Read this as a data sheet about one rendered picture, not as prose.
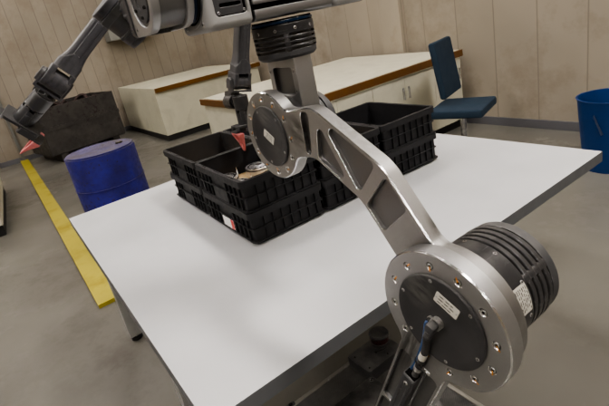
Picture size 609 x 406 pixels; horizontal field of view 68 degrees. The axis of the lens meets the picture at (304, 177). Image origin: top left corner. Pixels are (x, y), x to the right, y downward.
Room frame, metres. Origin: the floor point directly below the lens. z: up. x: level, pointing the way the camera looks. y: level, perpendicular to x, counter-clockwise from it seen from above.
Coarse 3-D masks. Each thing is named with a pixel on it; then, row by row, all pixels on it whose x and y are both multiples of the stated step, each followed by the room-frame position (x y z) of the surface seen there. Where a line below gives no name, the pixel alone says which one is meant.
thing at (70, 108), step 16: (80, 96) 7.54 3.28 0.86; (96, 96) 7.37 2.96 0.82; (112, 96) 7.54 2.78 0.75; (48, 112) 6.86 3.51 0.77; (64, 112) 7.00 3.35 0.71; (80, 112) 7.15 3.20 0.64; (96, 112) 7.31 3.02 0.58; (112, 112) 7.47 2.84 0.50; (48, 128) 6.80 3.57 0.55; (64, 128) 6.95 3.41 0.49; (80, 128) 7.09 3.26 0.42; (96, 128) 7.25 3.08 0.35; (112, 128) 7.42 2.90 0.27; (48, 144) 6.76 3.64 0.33; (64, 144) 6.89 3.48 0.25; (80, 144) 7.03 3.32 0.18
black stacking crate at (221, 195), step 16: (208, 160) 1.67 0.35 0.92; (224, 160) 1.70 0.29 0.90; (240, 160) 1.74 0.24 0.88; (256, 160) 1.77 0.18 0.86; (208, 176) 1.55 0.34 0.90; (304, 176) 1.44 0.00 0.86; (208, 192) 1.59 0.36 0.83; (224, 192) 1.45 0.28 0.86; (240, 192) 1.35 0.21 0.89; (256, 192) 1.34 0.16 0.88; (272, 192) 1.38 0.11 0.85; (288, 192) 1.41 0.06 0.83; (240, 208) 1.37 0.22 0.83; (256, 208) 1.34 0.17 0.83
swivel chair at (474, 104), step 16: (432, 48) 3.54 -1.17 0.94; (448, 48) 3.73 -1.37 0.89; (432, 64) 3.55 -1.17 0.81; (448, 64) 3.66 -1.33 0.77; (448, 80) 3.59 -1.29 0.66; (448, 96) 3.53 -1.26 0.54; (432, 112) 3.42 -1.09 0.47; (448, 112) 3.34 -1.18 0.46; (464, 112) 3.26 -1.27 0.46; (480, 112) 3.19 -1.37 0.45; (464, 128) 3.46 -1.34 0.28
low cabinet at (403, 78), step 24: (336, 72) 4.57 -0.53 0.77; (360, 72) 4.23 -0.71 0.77; (384, 72) 3.92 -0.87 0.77; (408, 72) 3.97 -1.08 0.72; (432, 72) 4.18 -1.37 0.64; (216, 96) 4.71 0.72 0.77; (336, 96) 3.53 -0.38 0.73; (360, 96) 3.69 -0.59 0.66; (384, 96) 3.84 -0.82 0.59; (408, 96) 3.99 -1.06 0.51; (432, 96) 4.16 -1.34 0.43; (456, 96) 4.34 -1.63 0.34; (216, 120) 4.60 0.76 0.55; (456, 120) 4.33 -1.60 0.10
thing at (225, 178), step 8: (248, 144) 1.77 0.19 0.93; (312, 160) 1.45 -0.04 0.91; (200, 168) 1.59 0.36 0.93; (208, 168) 1.55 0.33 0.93; (216, 176) 1.47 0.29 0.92; (224, 176) 1.42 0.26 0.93; (256, 176) 1.34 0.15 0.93; (264, 176) 1.36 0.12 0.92; (272, 176) 1.37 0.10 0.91; (232, 184) 1.36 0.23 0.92; (240, 184) 1.32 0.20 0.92; (248, 184) 1.33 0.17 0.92
